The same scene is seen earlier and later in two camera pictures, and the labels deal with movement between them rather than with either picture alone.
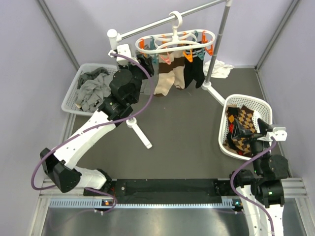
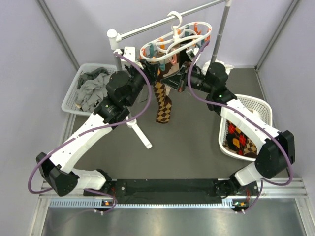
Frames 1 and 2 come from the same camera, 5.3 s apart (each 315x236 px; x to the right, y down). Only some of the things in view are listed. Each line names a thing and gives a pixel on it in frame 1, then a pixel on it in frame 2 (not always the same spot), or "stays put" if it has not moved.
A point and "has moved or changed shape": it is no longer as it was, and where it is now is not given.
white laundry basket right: [262, 110] stays put
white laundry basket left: [69, 104] stays put
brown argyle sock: [244, 114] has moved or changed shape
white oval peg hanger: [175, 40] has moved or changed shape
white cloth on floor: [220, 70] stays put
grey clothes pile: [93, 87] stays put
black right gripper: [239, 131] -> [177, 81]
